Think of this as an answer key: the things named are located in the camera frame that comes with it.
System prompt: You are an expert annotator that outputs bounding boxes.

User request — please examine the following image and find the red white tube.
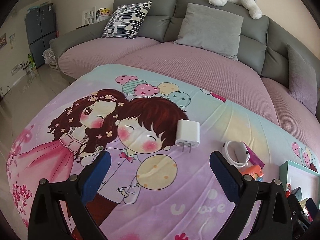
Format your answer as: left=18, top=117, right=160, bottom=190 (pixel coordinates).
left=285, top=177, right=292, bottom=198

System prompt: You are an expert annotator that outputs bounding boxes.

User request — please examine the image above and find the black small box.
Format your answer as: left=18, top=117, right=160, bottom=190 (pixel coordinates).
left=291, top=186, right=302, bottom=202

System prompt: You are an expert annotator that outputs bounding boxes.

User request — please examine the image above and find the orange blue small box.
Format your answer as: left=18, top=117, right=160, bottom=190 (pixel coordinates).
left=241, top=165, right=264, bottom=181

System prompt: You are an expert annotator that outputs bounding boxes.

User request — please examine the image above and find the magenta cylinder lighter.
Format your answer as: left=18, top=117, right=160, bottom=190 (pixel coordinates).
left=245, top=144, right=265, bottom=169

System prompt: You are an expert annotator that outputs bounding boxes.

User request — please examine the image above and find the white smart watch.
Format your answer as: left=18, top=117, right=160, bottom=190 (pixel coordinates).
left=222, top=141, right=250, bottom=168

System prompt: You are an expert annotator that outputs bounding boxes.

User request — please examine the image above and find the white power adapter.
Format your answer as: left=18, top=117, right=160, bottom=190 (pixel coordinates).
left=175, top=119, right=200, bottom=152

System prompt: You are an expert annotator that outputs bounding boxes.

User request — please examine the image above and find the cartoon printed blanket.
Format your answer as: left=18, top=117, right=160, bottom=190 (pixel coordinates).
left=7, top=64, right=319, bottom=239

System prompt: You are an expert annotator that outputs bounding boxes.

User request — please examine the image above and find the grey sofa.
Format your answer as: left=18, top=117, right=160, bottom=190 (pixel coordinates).
left=48, top=0, right=320, bottom=131

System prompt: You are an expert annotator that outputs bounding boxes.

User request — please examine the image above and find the purple grey pillow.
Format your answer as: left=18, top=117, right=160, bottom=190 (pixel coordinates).
left=287, top=44, right=317, bottom=115

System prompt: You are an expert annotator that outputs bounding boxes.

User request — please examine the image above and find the light grey pillow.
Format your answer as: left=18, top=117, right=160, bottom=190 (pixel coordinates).
left=175, top=3, right=244, bottom=61

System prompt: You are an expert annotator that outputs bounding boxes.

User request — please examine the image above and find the dark grey cabinet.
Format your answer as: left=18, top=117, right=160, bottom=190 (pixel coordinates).
left=25, top=3, right=57, bottom=68

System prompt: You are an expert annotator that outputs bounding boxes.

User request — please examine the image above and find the white magazine rack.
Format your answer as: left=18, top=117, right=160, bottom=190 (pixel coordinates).
left=82, top=7, right=111, bottom=25

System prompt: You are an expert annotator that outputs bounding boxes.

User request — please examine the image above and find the patterned black white pillow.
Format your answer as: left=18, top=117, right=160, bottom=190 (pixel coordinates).
left=102, top=1, right=152, bottom=38

